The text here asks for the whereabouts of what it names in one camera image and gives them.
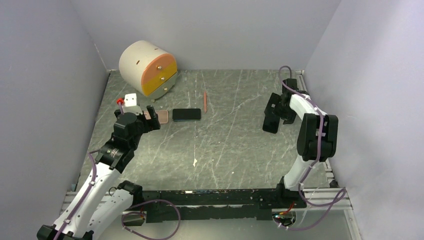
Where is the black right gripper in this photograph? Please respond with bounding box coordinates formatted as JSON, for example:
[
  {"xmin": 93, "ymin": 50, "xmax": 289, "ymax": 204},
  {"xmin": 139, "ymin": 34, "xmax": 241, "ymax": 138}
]
[{"xmin": 264, "ymin": 93, "xmax": 297, "ymax": 125}]

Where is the pink phone case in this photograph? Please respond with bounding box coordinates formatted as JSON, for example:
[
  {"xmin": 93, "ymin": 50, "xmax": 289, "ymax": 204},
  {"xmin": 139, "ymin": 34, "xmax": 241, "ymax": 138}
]
[{"xmin": 143, "ymin": 110, "xmax": 169, "ymax": 125}]

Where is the black screen white phone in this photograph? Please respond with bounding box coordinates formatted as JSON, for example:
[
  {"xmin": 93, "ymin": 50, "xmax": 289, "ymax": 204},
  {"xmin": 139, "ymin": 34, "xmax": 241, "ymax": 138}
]
[{"xmin": 172, "ymin": 108, "xmax": 202, "ymax": 122}]

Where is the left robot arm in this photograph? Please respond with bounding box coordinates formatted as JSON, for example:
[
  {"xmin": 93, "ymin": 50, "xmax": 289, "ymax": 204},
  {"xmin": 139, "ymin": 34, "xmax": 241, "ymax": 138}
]
[{"xmin": 36, "ymin": 105, "xmax": 161, "ymax": 240}]

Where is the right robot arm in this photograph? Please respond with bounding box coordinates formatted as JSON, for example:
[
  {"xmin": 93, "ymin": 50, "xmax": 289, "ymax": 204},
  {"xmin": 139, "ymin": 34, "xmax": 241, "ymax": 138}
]
[{"xmin": 262, "ymin": 78, "xmax": 339, "ymax": 208}]

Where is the white round drawer cabinet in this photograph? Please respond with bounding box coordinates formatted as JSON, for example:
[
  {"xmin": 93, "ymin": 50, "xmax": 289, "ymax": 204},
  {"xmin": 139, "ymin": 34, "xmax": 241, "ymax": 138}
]
[{"xmin": 118, "ymin": 40, "xmax": 178, "ymax": 101}]

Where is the red-brown pencil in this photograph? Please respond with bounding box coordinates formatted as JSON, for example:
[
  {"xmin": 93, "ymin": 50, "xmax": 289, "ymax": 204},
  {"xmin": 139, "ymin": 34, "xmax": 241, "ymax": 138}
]
[{"xmin": 203, "ymin": 91, "xmax": 208, "ymax": 113}]

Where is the black base crossbar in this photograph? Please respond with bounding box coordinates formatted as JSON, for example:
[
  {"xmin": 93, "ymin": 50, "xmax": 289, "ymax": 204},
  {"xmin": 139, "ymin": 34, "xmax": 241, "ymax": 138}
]
[{"xmin": 142, "ymin": 187, "xmax": 307, "ymax": 223}]

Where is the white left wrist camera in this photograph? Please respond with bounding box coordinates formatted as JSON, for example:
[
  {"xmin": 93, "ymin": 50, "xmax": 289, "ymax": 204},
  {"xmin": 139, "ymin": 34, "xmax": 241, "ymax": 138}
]
[{"xmin": 116, "ymin": 93, "xmax": 142, "ymax": 115}]

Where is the aluminium frame rail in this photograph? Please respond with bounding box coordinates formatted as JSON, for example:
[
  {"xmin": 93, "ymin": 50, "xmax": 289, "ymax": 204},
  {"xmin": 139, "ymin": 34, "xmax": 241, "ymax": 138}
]
[{"xmin": 52, "ymin": 187, "xmax": 362, "ymax": 240}]

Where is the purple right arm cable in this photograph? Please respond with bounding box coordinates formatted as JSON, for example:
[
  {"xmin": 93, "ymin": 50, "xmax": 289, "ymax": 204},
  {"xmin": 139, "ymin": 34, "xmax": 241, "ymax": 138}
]
[{"xmin": 273, "ymin": 65, "xmax": 347, "ymax": 232}]

